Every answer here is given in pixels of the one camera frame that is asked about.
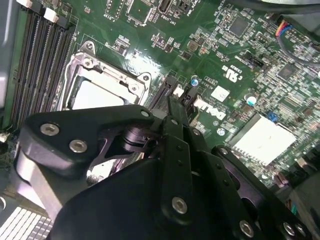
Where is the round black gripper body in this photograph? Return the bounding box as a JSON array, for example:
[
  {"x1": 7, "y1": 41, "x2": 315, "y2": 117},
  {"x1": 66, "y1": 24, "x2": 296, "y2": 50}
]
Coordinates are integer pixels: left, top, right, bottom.
[{"x1": 46, "y1": 158, "x2": 248, "y2": 240}]

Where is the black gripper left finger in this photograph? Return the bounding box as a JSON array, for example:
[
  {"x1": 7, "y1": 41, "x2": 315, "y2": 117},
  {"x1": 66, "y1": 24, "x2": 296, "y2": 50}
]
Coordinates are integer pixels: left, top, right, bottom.
[{"x1": 12, "y1": 96, "x2": 197, "y2": 228}]

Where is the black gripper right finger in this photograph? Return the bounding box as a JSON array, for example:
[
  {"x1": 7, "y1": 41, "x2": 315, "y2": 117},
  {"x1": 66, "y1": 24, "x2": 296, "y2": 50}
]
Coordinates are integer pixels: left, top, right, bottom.
[{"x1": 176, "y1": 98, "x2": 313, "y2": 240}]

